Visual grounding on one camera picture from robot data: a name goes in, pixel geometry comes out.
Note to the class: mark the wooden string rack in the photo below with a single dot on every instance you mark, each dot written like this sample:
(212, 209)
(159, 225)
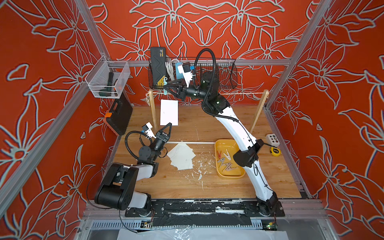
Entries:
(197, 126)

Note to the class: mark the black box in basket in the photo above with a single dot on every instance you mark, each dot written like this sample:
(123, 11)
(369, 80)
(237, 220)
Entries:
(158, 66)

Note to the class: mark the dark tool in bin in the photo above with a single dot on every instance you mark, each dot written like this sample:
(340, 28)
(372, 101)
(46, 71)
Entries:
(108, 90)

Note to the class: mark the black orange tool case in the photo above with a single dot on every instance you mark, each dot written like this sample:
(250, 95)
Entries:
(118, 116)

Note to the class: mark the pink clothespin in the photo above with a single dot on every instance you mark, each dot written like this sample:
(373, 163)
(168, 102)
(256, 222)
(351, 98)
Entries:
(230, 168)
(226, 164)

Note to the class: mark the clear plastic bin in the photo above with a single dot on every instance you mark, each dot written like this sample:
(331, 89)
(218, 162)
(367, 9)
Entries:
(98, 77)

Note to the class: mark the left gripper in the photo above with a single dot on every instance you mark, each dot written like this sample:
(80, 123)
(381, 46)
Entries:
(163, 139)

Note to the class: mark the white button box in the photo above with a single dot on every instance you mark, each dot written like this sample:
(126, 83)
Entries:
(272, 140)

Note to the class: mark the teal clothespin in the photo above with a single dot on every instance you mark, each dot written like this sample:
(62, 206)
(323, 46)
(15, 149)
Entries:
(164, 85)

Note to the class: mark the white clothespin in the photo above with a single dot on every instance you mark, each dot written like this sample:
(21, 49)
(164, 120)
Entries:
(227, 155)
(220, 162)

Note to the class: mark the white postcard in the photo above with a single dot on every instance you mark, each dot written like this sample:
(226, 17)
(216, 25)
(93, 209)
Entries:
(169, 112)
(181, 161)
(184, 167)
(181, 150)

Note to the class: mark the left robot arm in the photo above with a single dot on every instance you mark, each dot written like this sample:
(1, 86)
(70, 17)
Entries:
(117, 189)

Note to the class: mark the light blue power bank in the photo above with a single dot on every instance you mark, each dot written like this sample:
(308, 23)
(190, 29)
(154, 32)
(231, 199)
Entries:
(179, 72)

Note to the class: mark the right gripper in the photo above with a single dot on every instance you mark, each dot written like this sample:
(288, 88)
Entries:
(184, 95)

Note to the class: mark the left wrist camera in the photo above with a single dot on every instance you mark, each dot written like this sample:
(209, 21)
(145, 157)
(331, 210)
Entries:
(147, 130)

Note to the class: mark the yellow tape measure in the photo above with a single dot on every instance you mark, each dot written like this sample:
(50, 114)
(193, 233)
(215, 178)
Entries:
(275, 151)

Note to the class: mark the black wire basket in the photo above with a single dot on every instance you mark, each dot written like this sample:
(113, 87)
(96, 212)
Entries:
(225, 71)

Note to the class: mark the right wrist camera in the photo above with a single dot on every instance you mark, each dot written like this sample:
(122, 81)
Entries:
(188, 73)

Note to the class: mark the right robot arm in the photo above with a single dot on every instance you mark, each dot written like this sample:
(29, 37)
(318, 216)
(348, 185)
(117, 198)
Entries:
(217, 106)

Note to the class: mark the yellow plastic tray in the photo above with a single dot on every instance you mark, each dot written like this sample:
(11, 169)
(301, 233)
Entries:
(232, 147)

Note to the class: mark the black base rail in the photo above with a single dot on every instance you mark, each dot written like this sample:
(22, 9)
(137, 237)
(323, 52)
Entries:
(163, 207)

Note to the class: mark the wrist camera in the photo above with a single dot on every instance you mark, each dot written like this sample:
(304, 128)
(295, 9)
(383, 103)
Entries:
(188, 73)
(147, 130)

